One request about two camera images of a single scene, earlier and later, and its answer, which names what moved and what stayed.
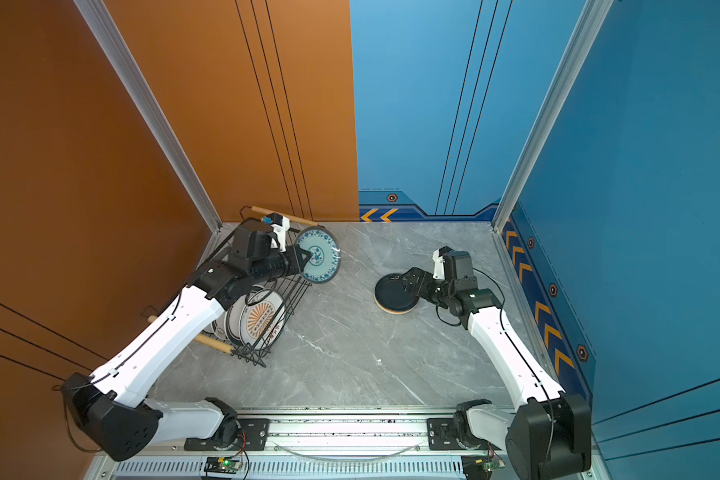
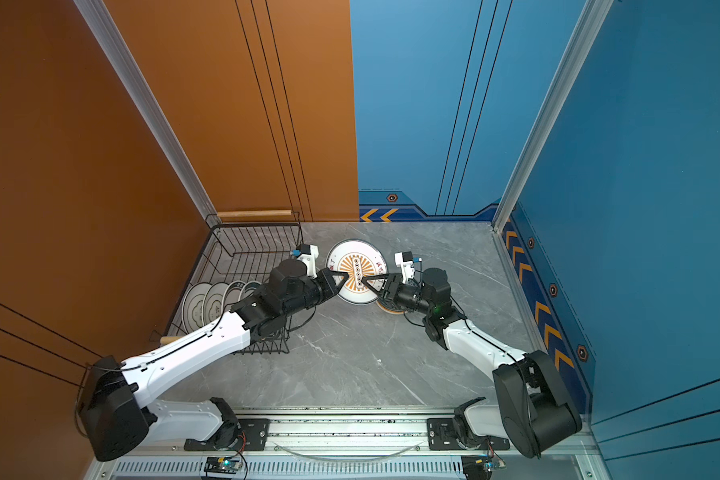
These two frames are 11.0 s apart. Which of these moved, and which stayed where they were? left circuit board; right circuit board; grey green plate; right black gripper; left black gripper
Moved: left black gripper; right black gripper; grey green plate
Stayed: right circuit board; left circuit board
